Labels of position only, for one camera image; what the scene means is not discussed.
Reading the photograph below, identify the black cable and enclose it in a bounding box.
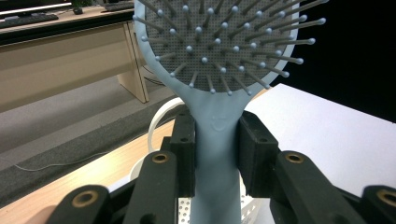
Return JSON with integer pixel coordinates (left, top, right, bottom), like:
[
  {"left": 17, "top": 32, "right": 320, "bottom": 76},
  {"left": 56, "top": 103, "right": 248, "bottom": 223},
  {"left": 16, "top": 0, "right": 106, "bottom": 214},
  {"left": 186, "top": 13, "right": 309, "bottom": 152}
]
[{"left": 144, "top": 66, "right": 166, "bottom": 87}]

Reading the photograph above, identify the beige wooden desk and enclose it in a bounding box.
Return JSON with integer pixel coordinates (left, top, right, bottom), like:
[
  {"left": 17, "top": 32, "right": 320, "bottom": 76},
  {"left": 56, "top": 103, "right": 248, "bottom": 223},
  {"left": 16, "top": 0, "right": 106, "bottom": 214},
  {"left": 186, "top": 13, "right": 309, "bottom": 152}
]
[{"left": 0, "top": 4, "right": 150, "bottom": 115}]

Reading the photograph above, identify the white slotted plastic basket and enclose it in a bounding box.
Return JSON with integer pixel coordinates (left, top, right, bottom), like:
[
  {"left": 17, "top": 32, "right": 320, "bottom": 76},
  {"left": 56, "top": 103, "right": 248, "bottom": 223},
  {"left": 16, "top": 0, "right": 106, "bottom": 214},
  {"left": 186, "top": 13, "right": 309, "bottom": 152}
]
[{"left": 129, "top": 96, "right": 264, "bottom": 224}]

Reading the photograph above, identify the thin grey cable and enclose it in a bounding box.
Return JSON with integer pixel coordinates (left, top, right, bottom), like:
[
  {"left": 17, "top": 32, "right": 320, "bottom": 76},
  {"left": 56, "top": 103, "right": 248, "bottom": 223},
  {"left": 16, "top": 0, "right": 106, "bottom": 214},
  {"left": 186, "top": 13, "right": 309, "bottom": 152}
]
[{"left": 13, "top": 116, "right": 125, "bottom": 173}]

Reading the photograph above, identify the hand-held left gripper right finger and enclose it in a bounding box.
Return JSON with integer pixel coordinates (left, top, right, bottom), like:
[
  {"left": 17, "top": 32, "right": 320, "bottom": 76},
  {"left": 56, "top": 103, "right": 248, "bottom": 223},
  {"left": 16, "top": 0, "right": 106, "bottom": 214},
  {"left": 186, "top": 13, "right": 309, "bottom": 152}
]
[{"left": 237, "top": 110, "right": 279, "bottom": 199}]

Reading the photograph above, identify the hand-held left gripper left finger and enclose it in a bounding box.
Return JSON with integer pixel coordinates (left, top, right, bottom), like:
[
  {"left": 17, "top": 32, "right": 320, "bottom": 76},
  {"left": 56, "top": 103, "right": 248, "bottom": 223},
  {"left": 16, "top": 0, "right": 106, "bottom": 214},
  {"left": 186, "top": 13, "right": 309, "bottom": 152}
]
[{"left": 169, "top": 108, "right": 197, "bottom": 199}]

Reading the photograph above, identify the black monitor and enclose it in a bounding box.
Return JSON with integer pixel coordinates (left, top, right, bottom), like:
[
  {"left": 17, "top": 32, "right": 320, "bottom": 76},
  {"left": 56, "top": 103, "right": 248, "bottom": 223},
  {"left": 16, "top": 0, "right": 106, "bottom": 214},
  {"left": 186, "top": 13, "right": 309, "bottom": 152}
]
[{"left": 0, "top": 0, "right": 73, "bottom": 17}]

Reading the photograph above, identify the black keyboard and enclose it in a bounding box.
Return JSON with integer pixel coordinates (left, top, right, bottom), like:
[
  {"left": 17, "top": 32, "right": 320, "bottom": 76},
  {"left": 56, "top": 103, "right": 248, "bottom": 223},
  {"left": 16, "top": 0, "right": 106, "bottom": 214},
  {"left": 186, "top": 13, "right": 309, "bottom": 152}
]
[
  {"left": 0, "top": 13, "right": 60, "bottom": 30},
  {"left": 104, "top": 0, "right": 135, "bottom": 12}
]

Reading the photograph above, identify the light blue hairbrush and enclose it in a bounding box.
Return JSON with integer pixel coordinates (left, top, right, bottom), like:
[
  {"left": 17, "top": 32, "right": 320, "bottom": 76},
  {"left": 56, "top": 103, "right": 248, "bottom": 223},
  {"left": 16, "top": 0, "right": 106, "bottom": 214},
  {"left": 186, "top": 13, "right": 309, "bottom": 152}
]
[{"left": 132, "top": 0, "right": 328, "bottom": 224}]

